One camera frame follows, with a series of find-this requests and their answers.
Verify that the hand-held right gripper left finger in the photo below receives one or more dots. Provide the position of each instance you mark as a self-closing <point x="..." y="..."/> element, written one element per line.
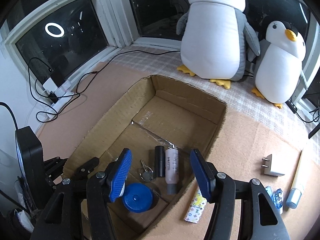
<point x="120" y="177"/>

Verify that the checked blanket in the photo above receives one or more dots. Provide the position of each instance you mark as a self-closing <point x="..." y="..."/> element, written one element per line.
<point x="240" y="97"/>

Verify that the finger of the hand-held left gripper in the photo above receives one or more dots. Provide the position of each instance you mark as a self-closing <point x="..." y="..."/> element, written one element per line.
<point x="86" y="167"/>
<point x="53" y="167"/>

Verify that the small penguin plush toy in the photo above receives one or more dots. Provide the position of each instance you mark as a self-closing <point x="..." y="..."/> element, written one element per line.
<point x="275" y="67"/>

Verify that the white wall charger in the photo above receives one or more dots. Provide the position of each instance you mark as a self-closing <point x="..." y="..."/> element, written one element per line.
<point x="275" y="167"/>

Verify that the black lipstick tube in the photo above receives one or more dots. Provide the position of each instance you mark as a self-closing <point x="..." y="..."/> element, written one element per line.
<point x="159" y="162"/>

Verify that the yellow printed packet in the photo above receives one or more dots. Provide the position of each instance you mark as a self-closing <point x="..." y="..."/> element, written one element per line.
<point x="195" y="210"/>

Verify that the white sunscreen tube blue cap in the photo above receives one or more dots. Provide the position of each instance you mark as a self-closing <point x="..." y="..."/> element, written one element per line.
<point x="296" y="180"/>

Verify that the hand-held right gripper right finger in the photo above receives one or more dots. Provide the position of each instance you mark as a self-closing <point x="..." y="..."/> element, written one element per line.
<point x="200" y="177"/>

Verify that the white cloth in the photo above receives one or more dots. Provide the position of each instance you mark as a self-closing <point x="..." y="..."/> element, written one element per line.
<point x="23" y="220"/>

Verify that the pink bottle grey cap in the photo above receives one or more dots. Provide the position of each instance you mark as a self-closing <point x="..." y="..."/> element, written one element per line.
<point x="172" y="167"/>

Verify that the cardboard box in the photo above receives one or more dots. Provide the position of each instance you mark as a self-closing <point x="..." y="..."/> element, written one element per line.
<point x="175" y="120"/>

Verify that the blue packaged item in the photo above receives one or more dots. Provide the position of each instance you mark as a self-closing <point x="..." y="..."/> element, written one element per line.
<point x="278" y="197"/>

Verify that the white power strip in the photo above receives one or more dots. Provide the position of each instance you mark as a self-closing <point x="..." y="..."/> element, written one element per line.
<point x="62" y="90"/>

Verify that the large penguin plush toy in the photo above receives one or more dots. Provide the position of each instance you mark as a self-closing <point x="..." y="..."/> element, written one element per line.
<point x="212" y="35"/>

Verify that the metal keys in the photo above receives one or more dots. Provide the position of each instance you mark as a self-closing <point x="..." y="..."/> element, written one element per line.
<point x="147" y="176"/>

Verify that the blue round tape measure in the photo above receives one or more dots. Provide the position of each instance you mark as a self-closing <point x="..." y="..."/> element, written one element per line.
<point x="137" y="197"/>

